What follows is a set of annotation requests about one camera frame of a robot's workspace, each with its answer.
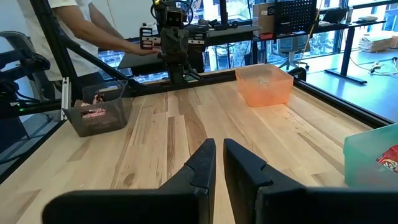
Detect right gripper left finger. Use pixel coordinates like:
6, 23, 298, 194
42, 138, 217, 224

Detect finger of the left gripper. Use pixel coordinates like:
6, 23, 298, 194
160, 27, 176, 63
175, 27, 190, 63

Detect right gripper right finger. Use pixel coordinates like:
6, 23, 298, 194
223, 138, 398, 224

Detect red KitKat bar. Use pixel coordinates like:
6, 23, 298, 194
375, 144, 398, 174

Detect person's forearm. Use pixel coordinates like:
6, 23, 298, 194
88, 2, 125, 40
74, 18, 134, 54

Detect person's hand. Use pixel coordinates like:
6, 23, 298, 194
126, 42, 162, 57

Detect dark grey desk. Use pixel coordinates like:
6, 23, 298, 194
117, 24, 262, 70

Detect person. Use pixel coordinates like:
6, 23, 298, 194
17, 0, 125, 82

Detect cardboard box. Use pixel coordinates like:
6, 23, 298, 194
252, 2, 275, 34

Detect teal translucent plastic bin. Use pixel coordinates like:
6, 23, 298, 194
343, 123, 398, 189

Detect orange translucent plastic bin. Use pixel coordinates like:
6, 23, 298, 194
234, 63, 295, 108

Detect grey translucent plastic bin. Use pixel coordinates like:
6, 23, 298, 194
62, 80, 129, 138

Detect dark swivel chair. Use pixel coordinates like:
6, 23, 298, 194
275, 34, 311, 71

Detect grey office chair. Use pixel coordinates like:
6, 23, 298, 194
0, 30, 52, 94

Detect dark laptop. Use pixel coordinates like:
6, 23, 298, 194
320, 7, 349, 24

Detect long black desk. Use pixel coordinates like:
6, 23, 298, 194
253, 19, 388, 85

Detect stack of papers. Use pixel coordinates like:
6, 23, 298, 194
358, 35, 395, 53

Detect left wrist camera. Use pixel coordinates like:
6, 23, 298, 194
164, 6, 184, 29

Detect black aluminium table frame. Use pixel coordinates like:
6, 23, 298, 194
0, 0, 398, 186

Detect silver frame bracket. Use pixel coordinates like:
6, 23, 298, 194
60, 77, 71, 121

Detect loose floor cables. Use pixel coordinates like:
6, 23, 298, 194
349, 56, 398, 77

